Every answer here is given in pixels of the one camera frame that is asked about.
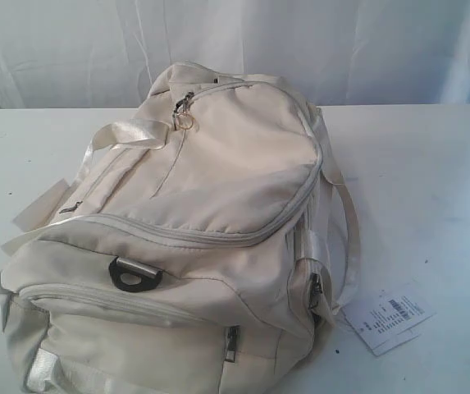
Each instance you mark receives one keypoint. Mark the cream duffel bag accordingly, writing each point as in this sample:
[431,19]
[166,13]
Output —
[203,246]

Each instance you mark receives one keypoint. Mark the white paper hang tag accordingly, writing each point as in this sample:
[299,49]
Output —
[389,319]

